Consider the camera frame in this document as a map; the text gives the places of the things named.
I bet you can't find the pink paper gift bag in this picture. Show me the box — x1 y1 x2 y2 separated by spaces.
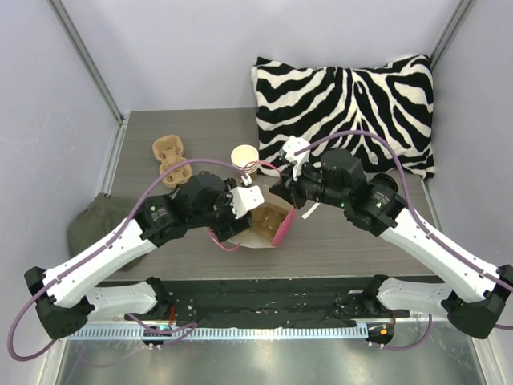
208 185 296 252

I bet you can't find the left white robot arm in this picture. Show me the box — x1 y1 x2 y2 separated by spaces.
25 172 265 339

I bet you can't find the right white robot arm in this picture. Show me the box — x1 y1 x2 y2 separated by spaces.
270 149 512 339

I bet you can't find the white wrapped straw long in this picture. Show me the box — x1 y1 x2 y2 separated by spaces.
301 202 320 220

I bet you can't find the stack of paper cups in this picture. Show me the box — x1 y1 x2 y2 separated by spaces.
230 144 260 180

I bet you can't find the stack of black lids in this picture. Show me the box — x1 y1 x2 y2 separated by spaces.
371 173 398 193

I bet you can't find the brown pulp cup carrier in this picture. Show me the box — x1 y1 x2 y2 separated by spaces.
152 135 192 188

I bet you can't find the olive green cloth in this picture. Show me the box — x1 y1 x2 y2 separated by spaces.
67 193 136 258

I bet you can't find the zebra print pillow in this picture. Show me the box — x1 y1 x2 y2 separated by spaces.
251 55 434 179

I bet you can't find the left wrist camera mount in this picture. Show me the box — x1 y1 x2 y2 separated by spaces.
230 176 265 219

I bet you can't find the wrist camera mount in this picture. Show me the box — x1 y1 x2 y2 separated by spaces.
230 176 265 219
280 136 310 181

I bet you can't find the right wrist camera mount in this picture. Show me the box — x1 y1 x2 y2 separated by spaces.
280 136 310 181

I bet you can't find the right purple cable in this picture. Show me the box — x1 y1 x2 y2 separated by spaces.
294 130 513 350

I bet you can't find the purple cable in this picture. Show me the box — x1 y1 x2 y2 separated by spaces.
6 158 252 359
294 130 513 350

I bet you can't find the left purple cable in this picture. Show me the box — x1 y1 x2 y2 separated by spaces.
6 158 252 359

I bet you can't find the white slotted cable duct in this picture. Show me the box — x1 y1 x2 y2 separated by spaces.
69 323 368 342

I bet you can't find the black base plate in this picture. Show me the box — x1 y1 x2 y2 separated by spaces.
123 276 410 326

